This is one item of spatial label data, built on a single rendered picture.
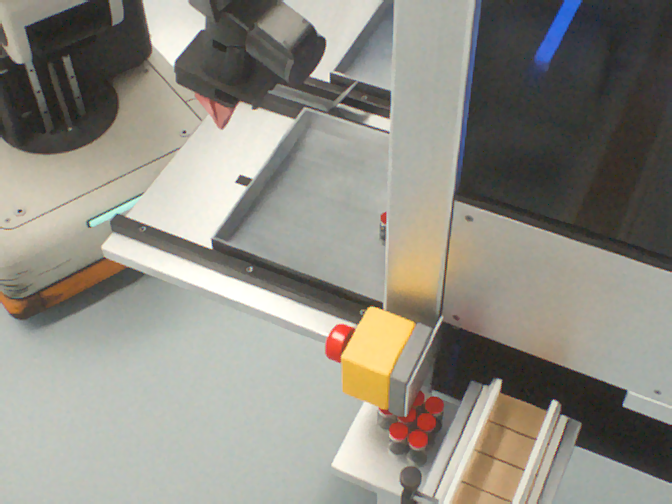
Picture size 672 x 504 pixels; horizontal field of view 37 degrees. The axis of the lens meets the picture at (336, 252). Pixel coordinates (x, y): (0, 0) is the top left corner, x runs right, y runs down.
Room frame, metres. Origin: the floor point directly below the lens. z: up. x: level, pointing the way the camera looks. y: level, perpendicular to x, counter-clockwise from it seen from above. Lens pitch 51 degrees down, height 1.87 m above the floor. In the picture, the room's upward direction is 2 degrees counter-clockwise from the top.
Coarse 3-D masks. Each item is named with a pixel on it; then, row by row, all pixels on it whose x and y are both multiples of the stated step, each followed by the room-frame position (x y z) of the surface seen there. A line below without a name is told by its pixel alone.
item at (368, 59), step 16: (384, 0) 1.26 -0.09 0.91; (384, 16) 1.26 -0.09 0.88; (368, 32) 1.21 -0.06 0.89; (384, 32) 1.22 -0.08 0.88; (352, 48) 1.16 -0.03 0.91; (368, 48) 1.18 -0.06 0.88; (384, 48) 1.18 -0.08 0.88; (336, 64) 1.11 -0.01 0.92; (352, 64) 1.15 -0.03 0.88; (368, 64) 1.15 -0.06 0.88; (384, 64) 1.15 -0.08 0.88; (336, 80) 1.09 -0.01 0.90; (352, 80) 1.08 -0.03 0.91; (368, 80) 1.11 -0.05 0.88; (384, 80) 1.11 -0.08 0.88; (384, 96) 1.06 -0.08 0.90
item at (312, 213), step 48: (288, 144) 0.97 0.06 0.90; (336, 144) 0.98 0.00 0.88; (384, 144) 0.97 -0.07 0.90; (288, 192) 0.90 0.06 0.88; (336, 192) 0.89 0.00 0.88; (384, 192) 0.89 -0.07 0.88; (240, 240) 0.81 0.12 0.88; (288, 240) 0.81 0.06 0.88; (336, 240) 0.81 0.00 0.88; (336, 288) 0.71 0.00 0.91
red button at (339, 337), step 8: (336, 328) 0.58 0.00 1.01; (344, 328) 0.58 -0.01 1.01; (352, 328) 0.59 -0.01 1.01; (328, 336) 0.58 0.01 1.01; (336, 336) 0.57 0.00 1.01; (344, 336) 0.57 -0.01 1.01; (328, 344) 0.57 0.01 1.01; (336, 344) 0.57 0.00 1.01; (344, 344) 0.57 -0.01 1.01; (328, 352) 0.56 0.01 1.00; (336, 352) 0.56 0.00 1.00; (336, 360) 0.56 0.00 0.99
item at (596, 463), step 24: (504, 384) 0.59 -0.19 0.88; (528, 384) 0.59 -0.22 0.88; (576, 408) 0.56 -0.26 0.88; (600, 408) 0.56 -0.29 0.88; (600, 432) 0.53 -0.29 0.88; (624, 432) 0.53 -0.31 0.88; (648, 432) 0.53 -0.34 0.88; (576, 456) 0.51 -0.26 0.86; (600, 456) 0.50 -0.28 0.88; (624, 456) 0.50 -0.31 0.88; (648, 456) 0.50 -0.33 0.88; (576, 480) 0.51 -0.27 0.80; (600, 480) 0.50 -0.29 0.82; (624, 480) 0.49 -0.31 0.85; (648, 480) 0.48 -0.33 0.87
